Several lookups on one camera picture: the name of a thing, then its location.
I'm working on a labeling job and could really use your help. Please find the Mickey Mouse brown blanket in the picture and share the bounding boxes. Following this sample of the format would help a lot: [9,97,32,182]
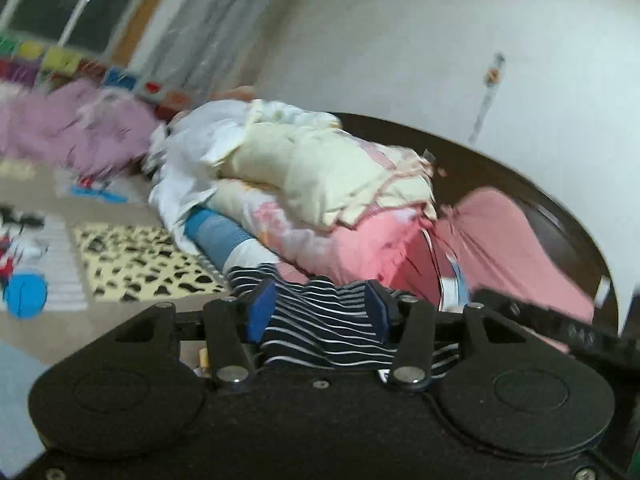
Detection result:
[1,159,228,365]

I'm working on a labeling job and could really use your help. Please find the pile of unfolded clothes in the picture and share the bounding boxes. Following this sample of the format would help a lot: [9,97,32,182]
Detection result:
[143,100,437,284]

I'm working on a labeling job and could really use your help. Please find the purple floral duvet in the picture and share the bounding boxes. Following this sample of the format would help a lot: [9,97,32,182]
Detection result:
[1,79,160,178]

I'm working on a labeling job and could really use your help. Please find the black white striped shirt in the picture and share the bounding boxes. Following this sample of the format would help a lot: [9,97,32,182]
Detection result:
[226,261,461,380]

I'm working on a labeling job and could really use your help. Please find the pink pillow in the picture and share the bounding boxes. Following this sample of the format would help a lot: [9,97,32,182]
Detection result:
[431,188,594,324]

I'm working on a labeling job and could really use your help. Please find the grey curtain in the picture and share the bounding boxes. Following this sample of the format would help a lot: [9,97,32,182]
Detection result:
[129,0,274,106]

